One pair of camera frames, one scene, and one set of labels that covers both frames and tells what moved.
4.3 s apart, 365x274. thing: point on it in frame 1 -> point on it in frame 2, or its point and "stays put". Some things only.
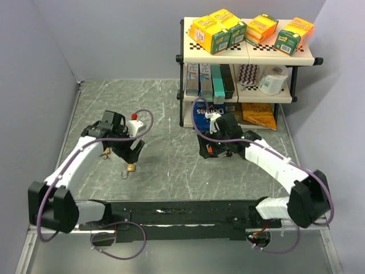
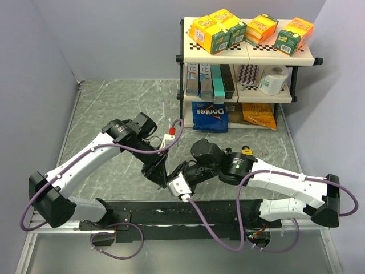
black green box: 227,78 stays put
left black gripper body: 122,147 -> 151,161
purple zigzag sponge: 248,73 stays put
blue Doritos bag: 201,108 stays put
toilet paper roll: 272,79 stays put
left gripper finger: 137,146 -> 159,176
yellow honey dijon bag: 261,113 stays put
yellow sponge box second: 238,28 stays put
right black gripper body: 219,146 -> 198,173
